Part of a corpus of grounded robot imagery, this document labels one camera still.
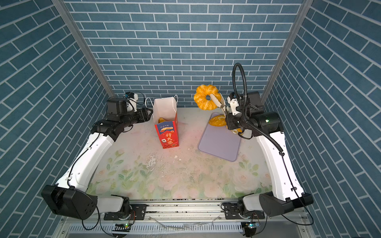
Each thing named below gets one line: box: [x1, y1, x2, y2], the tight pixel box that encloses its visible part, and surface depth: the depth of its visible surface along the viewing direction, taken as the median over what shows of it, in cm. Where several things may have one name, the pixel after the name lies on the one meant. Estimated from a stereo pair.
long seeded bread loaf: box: [208, 114, 227, 127], surface depth 110 cm
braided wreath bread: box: [193, 84, 222, 111], surface depth 76 cm
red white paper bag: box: [152, 96, 180, 149], surface depth 93 cm
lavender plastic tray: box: [197, 111, 242, 162], surface depth 103 cm
